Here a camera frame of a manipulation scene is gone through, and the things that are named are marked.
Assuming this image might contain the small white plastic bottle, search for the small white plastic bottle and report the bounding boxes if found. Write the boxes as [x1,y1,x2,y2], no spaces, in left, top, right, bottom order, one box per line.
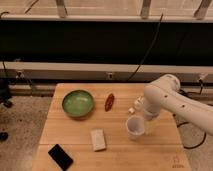
[128,96,143,114]

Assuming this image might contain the green ceramic bowl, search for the green ceramic bowl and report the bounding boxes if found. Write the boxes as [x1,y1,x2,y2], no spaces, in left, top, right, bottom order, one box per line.
[62,90,94,118]

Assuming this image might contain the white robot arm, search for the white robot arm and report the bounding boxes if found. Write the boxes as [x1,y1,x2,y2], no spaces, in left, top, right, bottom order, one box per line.
[142,74,213,135]

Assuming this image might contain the white rectangular block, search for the white rectangular block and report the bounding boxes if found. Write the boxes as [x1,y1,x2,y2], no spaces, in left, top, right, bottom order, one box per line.
[91,129,106,151]

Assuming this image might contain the grey metal wall rail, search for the grey metal wall rail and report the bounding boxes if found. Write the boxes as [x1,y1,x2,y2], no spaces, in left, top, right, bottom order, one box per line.
[0,60,213,83]

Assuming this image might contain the black smartphone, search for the black smartphone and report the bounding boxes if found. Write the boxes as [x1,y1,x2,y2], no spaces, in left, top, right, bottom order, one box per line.
[48,144,73,171]

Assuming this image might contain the dark chair base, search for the dark chair base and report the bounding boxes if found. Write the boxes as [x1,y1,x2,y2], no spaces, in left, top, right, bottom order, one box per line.
[0,79,13,142]

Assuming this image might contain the black floor cables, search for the black floor cables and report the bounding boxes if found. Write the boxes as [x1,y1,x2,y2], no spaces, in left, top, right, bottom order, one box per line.
[176,87,208,150]

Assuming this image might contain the black hanging cable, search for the black hanging cable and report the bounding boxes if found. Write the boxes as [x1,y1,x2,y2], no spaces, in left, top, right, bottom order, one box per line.
[125,13,165,83]

